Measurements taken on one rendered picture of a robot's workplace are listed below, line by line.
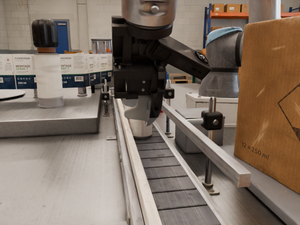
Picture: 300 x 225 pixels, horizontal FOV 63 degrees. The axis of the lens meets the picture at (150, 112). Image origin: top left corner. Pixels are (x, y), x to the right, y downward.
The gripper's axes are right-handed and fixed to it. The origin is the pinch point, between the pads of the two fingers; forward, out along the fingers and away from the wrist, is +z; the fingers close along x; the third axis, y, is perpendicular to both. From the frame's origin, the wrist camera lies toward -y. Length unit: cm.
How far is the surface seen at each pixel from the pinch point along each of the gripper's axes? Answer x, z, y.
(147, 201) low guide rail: 21.6, -9.8, 4.4
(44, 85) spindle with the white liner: -38, 20, 29
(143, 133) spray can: -2.3, 6.6, 0.8
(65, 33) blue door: -765, 350, 139
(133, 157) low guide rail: 11.7, -4.1, 4.8
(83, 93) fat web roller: -56, 37, 19
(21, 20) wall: -806, 329, 278
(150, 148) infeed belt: 3.5, 4.7, 0.2
